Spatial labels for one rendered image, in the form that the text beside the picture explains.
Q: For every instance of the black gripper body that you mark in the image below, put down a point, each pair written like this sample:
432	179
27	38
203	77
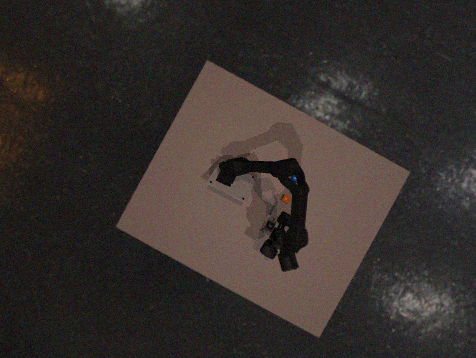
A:
270	250

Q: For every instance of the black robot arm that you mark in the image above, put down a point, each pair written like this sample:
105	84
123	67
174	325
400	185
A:
296	237

